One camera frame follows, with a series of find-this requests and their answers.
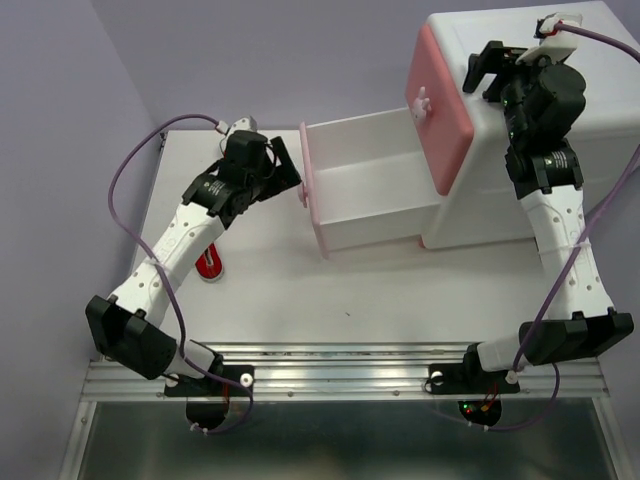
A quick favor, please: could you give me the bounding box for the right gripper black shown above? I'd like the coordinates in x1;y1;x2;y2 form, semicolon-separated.
455;47;545;144

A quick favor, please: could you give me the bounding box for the drawer pink front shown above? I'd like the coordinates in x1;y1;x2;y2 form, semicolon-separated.
296;107;441;260
405;25;474;196

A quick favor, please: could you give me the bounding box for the red sneaker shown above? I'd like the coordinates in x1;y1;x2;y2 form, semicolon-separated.
195;243;224;282

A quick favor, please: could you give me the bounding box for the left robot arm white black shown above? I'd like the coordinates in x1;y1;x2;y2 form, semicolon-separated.
85;129;301;394

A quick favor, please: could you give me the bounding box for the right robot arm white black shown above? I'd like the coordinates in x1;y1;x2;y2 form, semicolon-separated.
424;41;634;395

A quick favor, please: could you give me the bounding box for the white shoe cabinet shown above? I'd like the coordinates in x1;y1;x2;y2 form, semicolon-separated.
405;1;639;249

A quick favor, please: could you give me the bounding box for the aluminium mounting rail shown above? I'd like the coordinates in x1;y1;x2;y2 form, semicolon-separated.
81;313;609;402

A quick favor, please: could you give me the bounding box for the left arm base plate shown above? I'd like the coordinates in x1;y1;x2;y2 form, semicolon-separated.
162;364;255;436

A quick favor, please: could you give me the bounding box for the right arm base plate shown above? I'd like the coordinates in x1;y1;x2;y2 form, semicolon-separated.
423;363;520;428

